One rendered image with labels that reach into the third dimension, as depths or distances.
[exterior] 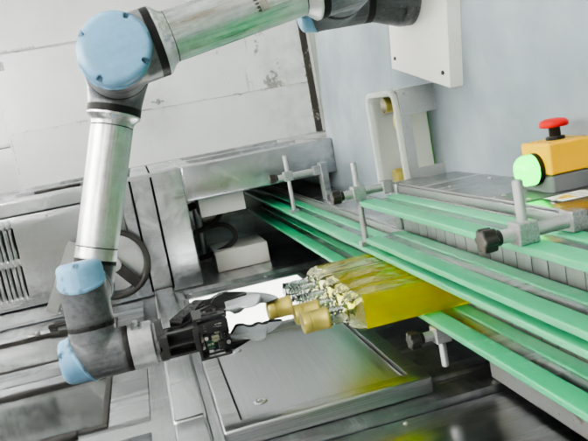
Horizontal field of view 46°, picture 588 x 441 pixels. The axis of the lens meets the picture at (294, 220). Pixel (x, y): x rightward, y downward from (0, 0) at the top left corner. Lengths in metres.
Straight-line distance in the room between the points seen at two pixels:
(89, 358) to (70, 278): 0.13
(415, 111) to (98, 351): 0.77
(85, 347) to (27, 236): 1.08
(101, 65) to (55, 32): 3.84
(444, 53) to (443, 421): 0.65
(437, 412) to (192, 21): 0.73
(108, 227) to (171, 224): 0.91
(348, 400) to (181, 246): 1.17
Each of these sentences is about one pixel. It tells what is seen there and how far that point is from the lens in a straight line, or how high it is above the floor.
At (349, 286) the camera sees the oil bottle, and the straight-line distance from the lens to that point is 1.17.
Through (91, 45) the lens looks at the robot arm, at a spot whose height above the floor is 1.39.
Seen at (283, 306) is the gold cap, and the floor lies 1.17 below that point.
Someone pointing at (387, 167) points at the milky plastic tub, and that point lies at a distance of 1.59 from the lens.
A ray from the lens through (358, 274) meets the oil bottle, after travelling 1.23.
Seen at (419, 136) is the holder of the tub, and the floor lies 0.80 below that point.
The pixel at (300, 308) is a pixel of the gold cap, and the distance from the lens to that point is 1.15.
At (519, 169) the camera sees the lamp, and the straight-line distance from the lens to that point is 1.01.
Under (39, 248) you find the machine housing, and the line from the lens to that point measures 2.20.
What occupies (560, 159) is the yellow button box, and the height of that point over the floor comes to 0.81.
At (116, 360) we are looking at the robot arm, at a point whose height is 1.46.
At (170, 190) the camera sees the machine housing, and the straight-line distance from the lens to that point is 2.15.
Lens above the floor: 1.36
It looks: 11 degrees down
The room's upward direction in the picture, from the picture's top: 102 degrees counter-clockwise
